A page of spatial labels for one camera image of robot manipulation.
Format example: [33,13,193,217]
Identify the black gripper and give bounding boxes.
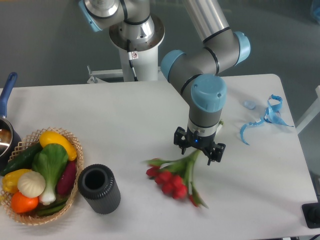
[173,126,226,166]

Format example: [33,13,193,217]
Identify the red tulip bouquet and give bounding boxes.
[145,150,208,208]

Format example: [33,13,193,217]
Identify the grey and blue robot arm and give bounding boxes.
[78,0,251,162]

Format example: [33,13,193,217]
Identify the small light blue cap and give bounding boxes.
[242,100,256,110]

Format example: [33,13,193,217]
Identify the blue ribbon strip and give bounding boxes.
[239,94,294,146]

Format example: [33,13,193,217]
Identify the black ribbed cylindrical vase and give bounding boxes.
[77,164,121,215]

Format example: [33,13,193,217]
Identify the black device at table edge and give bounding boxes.
[301,202,320,229]

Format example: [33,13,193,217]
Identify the purple sweet potato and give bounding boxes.
[56,161,77,195]

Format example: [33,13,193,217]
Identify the green bok choy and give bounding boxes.
[32,143,68,206]

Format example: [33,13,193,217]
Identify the woven bamboo basket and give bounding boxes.
[0,127,84,226]

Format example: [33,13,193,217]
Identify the white steamed bun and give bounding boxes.
[17,171,46,198]

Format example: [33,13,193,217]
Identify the green beans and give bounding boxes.
[35,198,67,217]

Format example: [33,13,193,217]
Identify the green cucumber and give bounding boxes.
[0,142,43,177]

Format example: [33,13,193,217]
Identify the orange fruit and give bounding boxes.
[10,191,39,214]

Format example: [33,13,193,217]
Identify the yellow bell pepper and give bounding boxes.
[2,169,32,194]

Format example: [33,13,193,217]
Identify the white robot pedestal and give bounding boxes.
[86,13,167,85]

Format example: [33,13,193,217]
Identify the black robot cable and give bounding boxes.
[125,39,139,82]

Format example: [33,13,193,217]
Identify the white frame at right edge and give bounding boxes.
[295,85,320,135]

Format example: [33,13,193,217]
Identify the blue handled saucepan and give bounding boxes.
[0,72,21,171]

